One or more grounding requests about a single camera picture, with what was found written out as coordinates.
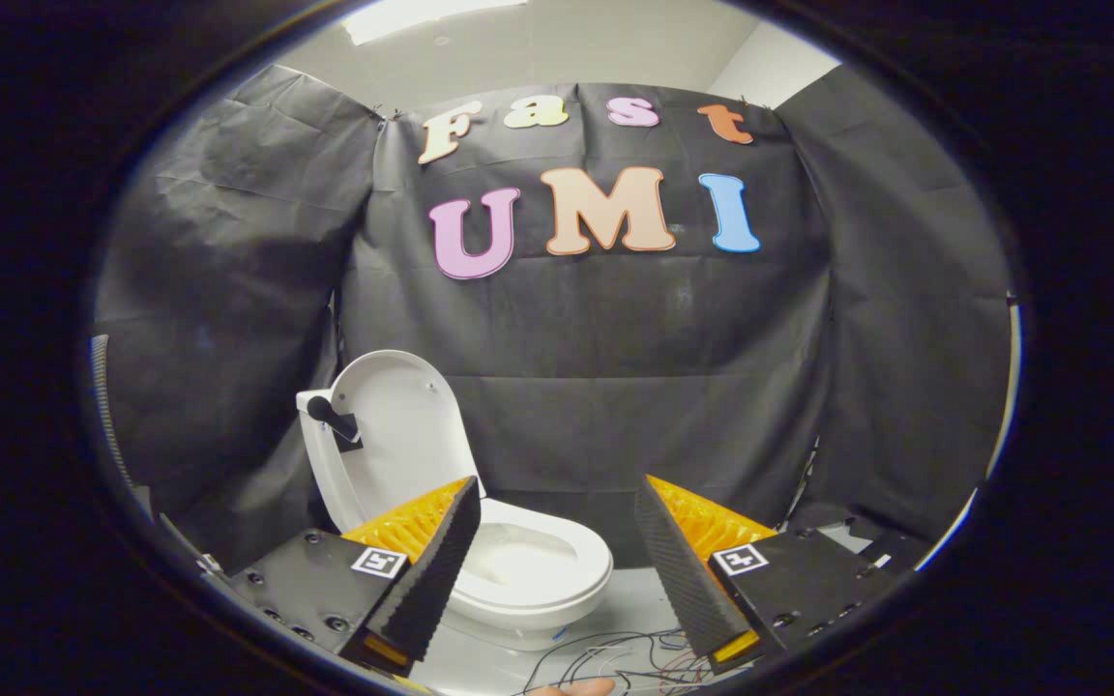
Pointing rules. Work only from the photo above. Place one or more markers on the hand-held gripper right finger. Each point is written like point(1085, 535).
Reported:
point(678, 570)

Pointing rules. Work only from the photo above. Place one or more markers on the dark box with white label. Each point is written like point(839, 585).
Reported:
point(891, 556)

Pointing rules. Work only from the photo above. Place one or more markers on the white toilet bowl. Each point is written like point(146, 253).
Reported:
point(509, 630)

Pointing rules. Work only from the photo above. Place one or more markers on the black backdrop cloth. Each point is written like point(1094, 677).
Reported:
point(634, 348)

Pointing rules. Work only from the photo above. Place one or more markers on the white toilet seat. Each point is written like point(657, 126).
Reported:
point(598, 565)

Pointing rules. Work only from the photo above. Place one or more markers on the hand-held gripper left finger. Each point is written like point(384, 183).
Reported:
point(439, 561)

